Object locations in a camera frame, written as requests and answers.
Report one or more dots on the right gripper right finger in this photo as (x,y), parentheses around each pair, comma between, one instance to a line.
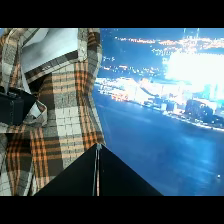
(123,180)

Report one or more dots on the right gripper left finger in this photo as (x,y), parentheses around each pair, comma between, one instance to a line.
(76,178)

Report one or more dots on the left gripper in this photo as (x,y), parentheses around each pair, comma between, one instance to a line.
(13,108)

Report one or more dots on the checked shirt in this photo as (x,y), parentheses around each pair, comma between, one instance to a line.
(70,110)

